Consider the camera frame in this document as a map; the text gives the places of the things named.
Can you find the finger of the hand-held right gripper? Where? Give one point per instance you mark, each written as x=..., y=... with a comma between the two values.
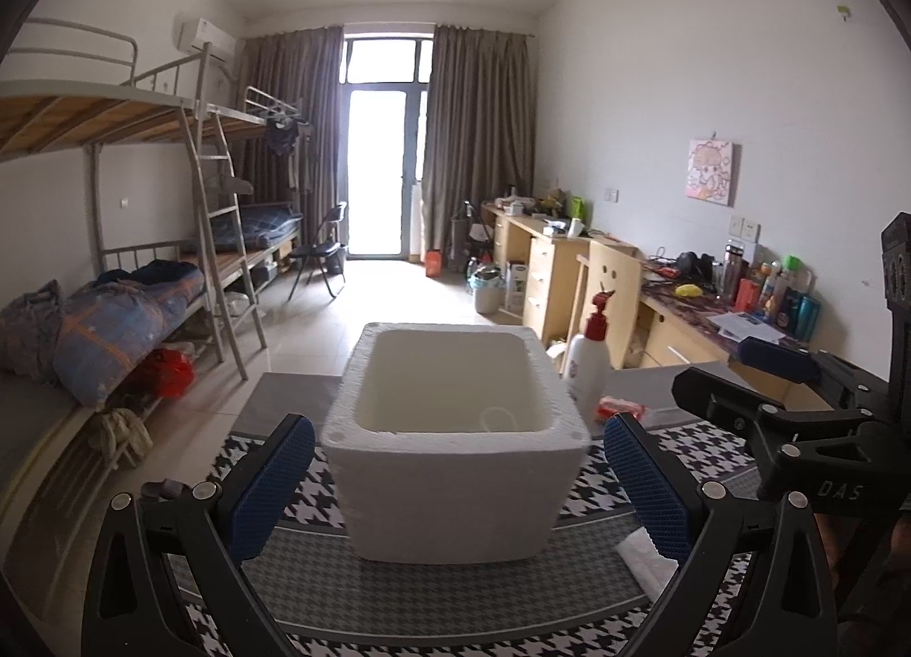
x=776, y=358
x=818, y=465

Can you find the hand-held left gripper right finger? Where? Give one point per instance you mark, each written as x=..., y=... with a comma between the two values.
x=648, y=479

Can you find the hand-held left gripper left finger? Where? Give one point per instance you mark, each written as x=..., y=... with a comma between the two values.
x=270, y=486

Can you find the white foam box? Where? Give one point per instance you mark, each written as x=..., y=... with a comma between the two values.
x=441, y=486

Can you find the printed paper sheet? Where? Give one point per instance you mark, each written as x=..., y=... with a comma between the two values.
x=740, y=328

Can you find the cluster of toiletry bottles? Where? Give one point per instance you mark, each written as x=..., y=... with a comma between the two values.
x=786, y=312

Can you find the red packet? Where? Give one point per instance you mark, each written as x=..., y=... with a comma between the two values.
x=623, y=409

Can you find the white tissue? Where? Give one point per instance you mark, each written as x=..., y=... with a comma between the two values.
x=648, y=564

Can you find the steel thermos bottle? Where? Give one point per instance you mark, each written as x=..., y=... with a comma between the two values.
x=733, y=269

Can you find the wooden desk with patterned cover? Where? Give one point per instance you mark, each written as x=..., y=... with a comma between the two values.
x=683, y=315

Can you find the yellow object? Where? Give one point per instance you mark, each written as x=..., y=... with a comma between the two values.
x=689, y=290

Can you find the black headphones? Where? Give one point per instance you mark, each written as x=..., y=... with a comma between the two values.
x=694, y=264

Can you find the white bottle with red pump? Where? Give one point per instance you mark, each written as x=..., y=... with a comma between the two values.
x=587, y=365

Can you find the red plastic bag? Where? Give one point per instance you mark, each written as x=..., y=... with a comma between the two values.
x=167, y=376

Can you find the beige cloth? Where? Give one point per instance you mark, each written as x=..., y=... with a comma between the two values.
x=121, y=436

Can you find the wooden chair with smiley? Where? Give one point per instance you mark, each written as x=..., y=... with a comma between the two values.
x=619, y=273

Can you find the houndstooth blanket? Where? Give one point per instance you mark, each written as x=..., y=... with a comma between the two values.
x=427, y=593

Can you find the blue plaid quilt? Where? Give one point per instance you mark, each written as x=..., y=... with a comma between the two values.
x=121, y=337

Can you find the white carton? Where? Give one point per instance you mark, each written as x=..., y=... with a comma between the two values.
x=516, y=287

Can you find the white mug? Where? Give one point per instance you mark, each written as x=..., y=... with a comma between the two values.
x=575, y=228

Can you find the black folding chair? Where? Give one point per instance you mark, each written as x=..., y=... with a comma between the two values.
x=320, y=251

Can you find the white bucket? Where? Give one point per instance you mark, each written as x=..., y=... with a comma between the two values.
x=489, y=294

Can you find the plain wooden desk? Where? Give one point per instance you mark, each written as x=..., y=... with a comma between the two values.
x=548, y=251

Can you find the green bag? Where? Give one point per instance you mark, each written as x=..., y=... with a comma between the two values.
x=577, y=207

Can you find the dark blue bedding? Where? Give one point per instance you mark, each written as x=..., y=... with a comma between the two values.
x=260, y=226

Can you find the orange bag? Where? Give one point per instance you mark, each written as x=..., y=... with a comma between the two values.
x=433, y=264

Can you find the grey patterned pillow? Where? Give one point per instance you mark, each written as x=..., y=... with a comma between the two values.
x=28, y=329

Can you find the black folding cart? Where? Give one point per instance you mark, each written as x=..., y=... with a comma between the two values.
x=466, y=237

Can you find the glass balcony door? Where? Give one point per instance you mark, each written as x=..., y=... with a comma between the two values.
x=388, y=166

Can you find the hanging dark clothes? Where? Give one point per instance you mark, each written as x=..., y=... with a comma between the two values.
x=281, y=139

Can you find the brown curtain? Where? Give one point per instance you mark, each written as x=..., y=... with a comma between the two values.
x=477, y=130
x=299, y=88

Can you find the grey metal bunk bed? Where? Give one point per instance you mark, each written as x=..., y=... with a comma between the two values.
x=85, y=120
x=274, y=103

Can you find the white air conditioner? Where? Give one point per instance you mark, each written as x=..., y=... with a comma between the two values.
x=205, y=38

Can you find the white wall socket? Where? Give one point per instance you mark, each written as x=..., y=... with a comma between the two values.
x=744, y=228

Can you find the pink cartoon wall picture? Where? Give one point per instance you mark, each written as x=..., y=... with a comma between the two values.
x=712, y=173

